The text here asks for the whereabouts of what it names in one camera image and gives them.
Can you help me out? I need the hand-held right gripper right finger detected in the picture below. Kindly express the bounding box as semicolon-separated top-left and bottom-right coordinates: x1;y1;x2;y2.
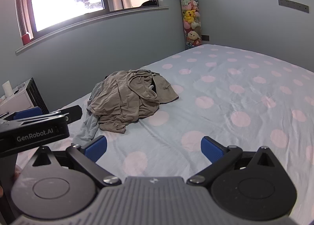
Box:
186;136;279;187

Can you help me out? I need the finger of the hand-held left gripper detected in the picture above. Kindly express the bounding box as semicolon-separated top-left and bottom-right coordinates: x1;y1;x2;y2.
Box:
48;105;83;124
0;107;49;125

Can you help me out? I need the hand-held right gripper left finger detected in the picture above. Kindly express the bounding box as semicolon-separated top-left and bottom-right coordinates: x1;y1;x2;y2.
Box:
31;135;122;187

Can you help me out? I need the taupe shirt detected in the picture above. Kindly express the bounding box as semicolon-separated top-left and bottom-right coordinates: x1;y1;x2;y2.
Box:
86;69;179;134

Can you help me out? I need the white nightstand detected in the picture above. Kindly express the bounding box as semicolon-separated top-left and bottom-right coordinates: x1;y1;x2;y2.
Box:
0;85;33;117

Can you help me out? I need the light grey-blue garment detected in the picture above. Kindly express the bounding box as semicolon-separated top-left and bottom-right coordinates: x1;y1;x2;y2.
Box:
72;81;105;145

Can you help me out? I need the black slatted rack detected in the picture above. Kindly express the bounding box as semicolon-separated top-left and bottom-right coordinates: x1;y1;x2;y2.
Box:
26;78;50;115

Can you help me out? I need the white paper roll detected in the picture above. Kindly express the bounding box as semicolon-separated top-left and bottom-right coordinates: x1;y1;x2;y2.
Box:
2;80;14;98

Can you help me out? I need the pink polka dot bed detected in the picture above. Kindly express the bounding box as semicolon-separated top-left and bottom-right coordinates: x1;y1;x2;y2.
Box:
15;43;314;225

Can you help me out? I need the grey window sill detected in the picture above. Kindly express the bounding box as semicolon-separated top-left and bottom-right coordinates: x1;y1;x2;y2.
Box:
15;6;170;55

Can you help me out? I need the clear tube of plush toys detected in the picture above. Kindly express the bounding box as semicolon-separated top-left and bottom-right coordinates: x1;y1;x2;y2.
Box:
178;0;203;50

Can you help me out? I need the grey wall plate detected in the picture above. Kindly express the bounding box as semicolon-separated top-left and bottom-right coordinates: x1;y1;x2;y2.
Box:
278;0;309;14

